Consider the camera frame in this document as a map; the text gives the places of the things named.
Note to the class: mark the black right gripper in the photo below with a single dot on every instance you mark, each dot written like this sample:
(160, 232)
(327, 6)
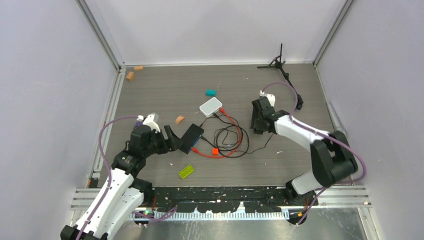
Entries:
(255, 124)

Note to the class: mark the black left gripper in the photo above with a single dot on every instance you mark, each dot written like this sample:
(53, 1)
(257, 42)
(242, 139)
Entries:
(171, 144)

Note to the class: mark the black network switch box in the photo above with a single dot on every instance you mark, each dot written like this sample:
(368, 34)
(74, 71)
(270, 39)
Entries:
(190, 138)

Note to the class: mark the black power adapter with cord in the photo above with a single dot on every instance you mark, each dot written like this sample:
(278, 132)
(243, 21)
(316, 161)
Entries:
(232, 140)

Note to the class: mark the white box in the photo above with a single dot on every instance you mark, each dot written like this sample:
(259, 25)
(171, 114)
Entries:
(210, 107)

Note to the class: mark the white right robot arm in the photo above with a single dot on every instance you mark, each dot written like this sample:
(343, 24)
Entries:
(331, 158)

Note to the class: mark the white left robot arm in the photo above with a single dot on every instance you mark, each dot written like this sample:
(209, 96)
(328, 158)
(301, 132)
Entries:
(123, 191)

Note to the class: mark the tan wooden block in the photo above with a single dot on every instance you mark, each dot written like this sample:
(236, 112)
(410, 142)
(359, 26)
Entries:
(179, 119)

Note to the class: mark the green lego brick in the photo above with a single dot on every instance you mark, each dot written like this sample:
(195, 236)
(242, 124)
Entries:
(186, 171)

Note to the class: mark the orange-red cube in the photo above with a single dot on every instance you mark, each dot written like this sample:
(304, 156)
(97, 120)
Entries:
(215, 151)

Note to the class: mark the black tripod stand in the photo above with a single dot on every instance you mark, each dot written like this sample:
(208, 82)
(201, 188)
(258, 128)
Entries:
(277, 63)

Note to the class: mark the teal block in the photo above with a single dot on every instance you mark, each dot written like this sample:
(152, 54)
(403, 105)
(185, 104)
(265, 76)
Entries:
(210, 92)

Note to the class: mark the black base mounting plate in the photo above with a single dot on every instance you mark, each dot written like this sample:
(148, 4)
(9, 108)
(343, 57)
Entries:
(254, 199)

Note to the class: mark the orange block near corner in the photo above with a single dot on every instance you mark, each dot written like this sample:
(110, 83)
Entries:
(130, 76)

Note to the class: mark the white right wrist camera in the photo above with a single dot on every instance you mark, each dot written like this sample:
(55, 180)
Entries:
(271, 98)

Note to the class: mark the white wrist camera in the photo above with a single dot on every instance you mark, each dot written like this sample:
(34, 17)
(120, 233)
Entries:
(151, 120)
(271, 98)

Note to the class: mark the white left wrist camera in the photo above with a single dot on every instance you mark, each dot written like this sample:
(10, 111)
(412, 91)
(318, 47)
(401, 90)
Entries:
(151, 120)

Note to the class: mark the grey cylinder by wall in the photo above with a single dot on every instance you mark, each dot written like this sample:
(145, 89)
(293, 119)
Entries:
(335, 120)

